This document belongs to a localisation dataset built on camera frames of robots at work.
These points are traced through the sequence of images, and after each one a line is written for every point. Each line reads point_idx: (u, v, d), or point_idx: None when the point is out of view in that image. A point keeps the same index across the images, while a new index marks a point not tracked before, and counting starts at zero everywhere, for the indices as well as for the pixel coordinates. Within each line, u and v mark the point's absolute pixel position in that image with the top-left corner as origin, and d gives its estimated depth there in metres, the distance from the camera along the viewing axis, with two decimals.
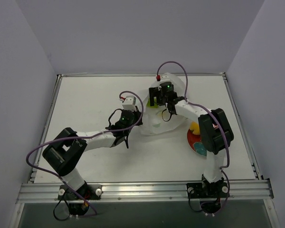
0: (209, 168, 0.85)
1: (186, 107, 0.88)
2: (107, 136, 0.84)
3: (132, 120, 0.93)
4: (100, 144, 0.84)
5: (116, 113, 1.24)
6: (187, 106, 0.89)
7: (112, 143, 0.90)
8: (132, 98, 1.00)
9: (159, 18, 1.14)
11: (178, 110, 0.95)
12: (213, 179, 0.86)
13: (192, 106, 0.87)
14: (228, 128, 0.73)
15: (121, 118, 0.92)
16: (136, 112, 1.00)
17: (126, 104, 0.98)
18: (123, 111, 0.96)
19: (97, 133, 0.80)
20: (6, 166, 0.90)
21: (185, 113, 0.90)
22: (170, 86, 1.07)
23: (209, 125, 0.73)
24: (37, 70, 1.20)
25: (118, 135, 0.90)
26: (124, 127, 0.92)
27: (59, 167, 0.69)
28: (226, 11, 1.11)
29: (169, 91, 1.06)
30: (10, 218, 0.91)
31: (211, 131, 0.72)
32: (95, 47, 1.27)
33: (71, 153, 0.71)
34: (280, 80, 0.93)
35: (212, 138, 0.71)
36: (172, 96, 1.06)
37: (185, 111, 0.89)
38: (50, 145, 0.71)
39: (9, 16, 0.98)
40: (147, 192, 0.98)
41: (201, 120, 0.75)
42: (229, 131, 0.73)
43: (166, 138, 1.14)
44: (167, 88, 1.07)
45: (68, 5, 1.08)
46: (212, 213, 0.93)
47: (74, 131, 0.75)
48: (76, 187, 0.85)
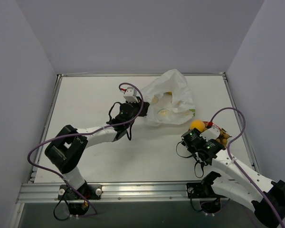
0: (225, 191, 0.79)
1: (232, 168, 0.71)
2: (108, 130, 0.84)
3: (131, 113, 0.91)
4: (101, 139, 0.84)
5: (115, 107, 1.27)
6: (233, 166, 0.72)
7: (114, 138, 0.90)
8: (133, 90, 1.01)
9: (159, 18, 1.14)
11: (214, 164, 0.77)
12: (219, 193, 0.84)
13: (238, 168, 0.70)
14: None
15: (120, 112, 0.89)
16: (137, 102, 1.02)
17: (127, 96, 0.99)
18: (121, 105, 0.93)
19: (97, 129, 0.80)
20: (6, 166, 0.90)
21: (228, 173, 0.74)
22: (193, 134, 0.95)
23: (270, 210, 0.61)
24: (37, 69, 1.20)
25: (118, 130, 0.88)
26: (124, 121, 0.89)
27: (61, 165, 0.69)
28: (225, 11, 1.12)
29: (194, 139, 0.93)
30: (10, 219, 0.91)
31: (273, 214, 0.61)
32: (95, 47, 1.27)
33: (73, 149, 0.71)
34: (280, 80, 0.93)
35: (274, 223, 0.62)
36: (200, 143, 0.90)
37: (229, 172, 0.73)
38: (52, 143, 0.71)
39: (9, 16, 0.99)
40: (147, 192, 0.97)
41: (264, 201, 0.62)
42: None
43: (166, 135, 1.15)
44: (190, 136, 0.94)
45: (68, 5, 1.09)
46: (212, 213, 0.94)
47: (74, 128, 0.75)
48: (76, 186, 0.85)
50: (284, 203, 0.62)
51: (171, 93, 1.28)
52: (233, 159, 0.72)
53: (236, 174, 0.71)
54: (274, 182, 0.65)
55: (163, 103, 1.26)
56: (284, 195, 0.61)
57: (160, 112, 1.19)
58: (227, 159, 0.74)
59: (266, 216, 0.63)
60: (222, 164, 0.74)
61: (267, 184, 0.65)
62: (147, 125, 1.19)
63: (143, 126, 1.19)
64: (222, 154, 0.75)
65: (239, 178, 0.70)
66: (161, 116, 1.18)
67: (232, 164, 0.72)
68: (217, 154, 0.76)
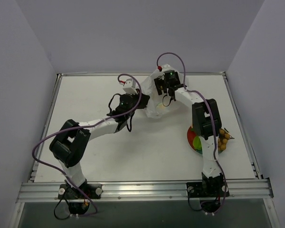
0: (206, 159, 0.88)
1: (185, 94, 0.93)
2: (109, 122, 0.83)
3: (131, 103, 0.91)
4: (102, 131, 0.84)
5: (115, 99, 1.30)
6: (185, 93, 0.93)
7: (116, 129, 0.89)
8: (131, 81, 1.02)
9: (159, 17, 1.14)
11: (176, 96, 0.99)
12: (211, 174, 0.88)
13: (189, 93, 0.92)
14: (217, 117, 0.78)
15: (120, 103, 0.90)
16: (136, 94, 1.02)
17: (126, 88, 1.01)
18: (120, 96, 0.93)
19: (98, 121, 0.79)
20: (6, 166, 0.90)
21: (183, 99, 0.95)
22: (173, 73, 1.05)
23: (199, 109, 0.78)
24: (37, 68, 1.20)
25: (119, 121, 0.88)
26: (125, 111, 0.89)
27: (67, 158, 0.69)
28: (226, 10, 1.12)
29: (171, 78, 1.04)
30: (10, 218, 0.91)
31: (200, 118, 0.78)
32: (95, 46, 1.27)
33: (77, 143, 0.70)
34: (280, 79, 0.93)
35: (201, 124, 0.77)
36: (174, 82, 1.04)
37: (181, 97, 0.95)
38: (56, 139, 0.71)
39: (9, 15, 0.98)
40: (147, 191, 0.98)
41: (194, 107, 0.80)
42: (218, 120, 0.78)
43: (166, 133, 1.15)
44: (170, 74, 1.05)
45: (67, 4, 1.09)
46: (212, 212, 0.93)
47: (76, 122, 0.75)
48: (79, 183, 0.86)
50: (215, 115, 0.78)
51: None
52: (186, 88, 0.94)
53: (185, 98, 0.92)
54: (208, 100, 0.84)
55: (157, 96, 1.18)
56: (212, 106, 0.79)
57: (159, 106, 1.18)
58: (182, 89, 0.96)
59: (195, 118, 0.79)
60: (178, 92, 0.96)
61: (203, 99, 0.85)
62: (146, 120, 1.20)
63: (144, 121, 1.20)
64: (181, 88, 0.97)
65: (188, 100, 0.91)
66: (159, 109, 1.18)
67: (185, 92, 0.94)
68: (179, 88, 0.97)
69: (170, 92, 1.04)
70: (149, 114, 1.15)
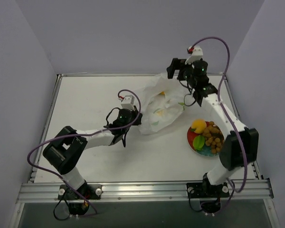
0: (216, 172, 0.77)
1: (216, 109, 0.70)
2: (106, 133, 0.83)
3: (130, 118, 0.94)
4: (98, 142, 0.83)
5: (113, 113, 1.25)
6: (218, 107, 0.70)
7: (111, 142, 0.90)
8: (130, 97, 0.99)
9: (159, 18, 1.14)
11: (204, 104, 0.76)
12: (215, 182, 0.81)
13: (223, 110, 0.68)
14: (253, 152, 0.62)
15: (119, 117, 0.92)
16: (134, 111, 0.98)
17: (124, 103, 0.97)
18: (120, 109, 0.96)
19: (96, 131, 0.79)
20: (6, 166, 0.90)
21: (211, 111, 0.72)
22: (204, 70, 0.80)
23: (235, 145, 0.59)
24: (37, 69, 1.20)
25: (116, 134, 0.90)
26: (121, 125, 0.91)
27: (60, 165, 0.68)
28: (225, 10, 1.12)
29: (200, 75, 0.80)
30: (10, 219, 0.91)
31: (233, 153, 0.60)
32: (95, 47, 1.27)
33: (72, 150, 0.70)
34: (280, 79, 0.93)
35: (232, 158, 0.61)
36: (202, 80, 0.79)
37: (211, 109, 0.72)
38: (51, 144, 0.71)
39: (9, 16, 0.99)
40: (147, 192, 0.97)
41: (228, 137, 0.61)
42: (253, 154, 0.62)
43: (166, 134, 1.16)
44: (200, 70, 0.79)
45: (67, 5, 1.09)
46: (212, 213, 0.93)
47: (73, 129, 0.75)
48: (76, 186, 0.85)
50: (250, 148, 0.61)
51: (163, 93, 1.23)
52: (221, 100, 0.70)
53: (217, 114, 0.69)
54: (247, 127, 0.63)
55: (157, 101, 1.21)
56: (251, 140, 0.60)
57: (156, 112, 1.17)
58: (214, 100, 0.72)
59: (227, 150, 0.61)
60: (208, 103, 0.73)
61: (240, 126, 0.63)
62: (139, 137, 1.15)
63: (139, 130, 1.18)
64: (213, 97, 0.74)
65: (219, 119, 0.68)
66: (157, 116, 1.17)
67: (218, 106, 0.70)
68: (209, 95, 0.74)
69: (194, 94, 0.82)
70: (143, 130, 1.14)
